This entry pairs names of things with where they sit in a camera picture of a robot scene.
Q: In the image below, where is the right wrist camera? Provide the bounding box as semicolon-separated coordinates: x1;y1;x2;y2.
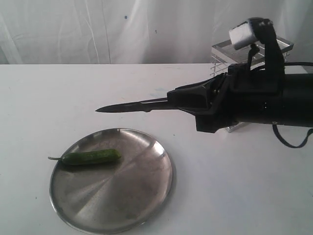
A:
228;17;286;74

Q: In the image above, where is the chrome wire utensil holder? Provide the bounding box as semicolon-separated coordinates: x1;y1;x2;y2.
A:
210;36;294;133

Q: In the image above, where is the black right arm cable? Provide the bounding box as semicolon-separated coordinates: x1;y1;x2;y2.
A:
271;122;313;149

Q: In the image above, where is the black knife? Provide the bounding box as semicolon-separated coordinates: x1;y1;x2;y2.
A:
95;98;173;113

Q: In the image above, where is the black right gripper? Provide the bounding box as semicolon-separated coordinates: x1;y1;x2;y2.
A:
167;64;285;133

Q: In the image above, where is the green cucumber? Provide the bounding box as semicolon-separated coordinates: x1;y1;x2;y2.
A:
48;149;122;165

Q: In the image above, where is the white backdrop curtain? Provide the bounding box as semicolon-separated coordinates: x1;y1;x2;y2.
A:
0;0;313;64

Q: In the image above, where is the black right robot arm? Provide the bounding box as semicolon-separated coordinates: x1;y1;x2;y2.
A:
167;64;313;133

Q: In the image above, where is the round steel plate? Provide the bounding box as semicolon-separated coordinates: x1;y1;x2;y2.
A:
49;128;176;235

